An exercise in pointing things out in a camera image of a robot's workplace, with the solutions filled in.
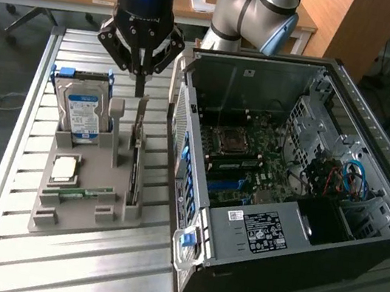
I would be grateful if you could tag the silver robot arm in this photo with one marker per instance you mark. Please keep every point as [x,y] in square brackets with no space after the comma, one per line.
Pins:
[235,14]

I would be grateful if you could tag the black open PC case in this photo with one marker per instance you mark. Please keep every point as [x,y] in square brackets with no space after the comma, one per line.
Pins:
[308,277]

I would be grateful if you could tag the blue case latch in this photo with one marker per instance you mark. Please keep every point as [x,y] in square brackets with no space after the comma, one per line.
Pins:
[187,239]

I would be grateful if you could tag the hard disk with blue carrier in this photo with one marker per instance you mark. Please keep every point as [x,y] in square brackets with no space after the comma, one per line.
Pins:
[81,108]

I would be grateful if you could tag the wooden cabinet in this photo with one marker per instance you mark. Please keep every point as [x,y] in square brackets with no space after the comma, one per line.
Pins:
[367,32]

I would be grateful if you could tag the grey parts rack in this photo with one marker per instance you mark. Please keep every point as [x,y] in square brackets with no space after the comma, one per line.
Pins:
[100,175]

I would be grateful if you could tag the CPU socket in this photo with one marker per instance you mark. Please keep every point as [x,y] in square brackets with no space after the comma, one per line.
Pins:
[232,141]

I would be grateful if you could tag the silver disk bay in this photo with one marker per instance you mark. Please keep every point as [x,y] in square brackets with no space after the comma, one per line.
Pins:
[369,220]

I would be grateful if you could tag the black plastic shroud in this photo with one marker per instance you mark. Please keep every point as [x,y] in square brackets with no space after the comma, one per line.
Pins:
[325,220]

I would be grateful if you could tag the green motherboard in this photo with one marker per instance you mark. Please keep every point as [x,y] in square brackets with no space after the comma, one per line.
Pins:
[272,174]

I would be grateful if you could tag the silver CPU chip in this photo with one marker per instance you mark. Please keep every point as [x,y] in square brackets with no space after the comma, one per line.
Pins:
[64,169]

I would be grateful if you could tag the grey power supply unit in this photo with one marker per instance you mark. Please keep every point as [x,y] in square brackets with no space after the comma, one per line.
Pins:
[260,228]

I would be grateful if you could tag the installed green RAM stick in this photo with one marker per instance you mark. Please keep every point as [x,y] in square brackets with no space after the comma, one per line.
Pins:
[233,163]

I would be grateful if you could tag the black graphics card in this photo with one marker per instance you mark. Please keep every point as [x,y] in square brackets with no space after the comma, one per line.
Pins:
[135,173]

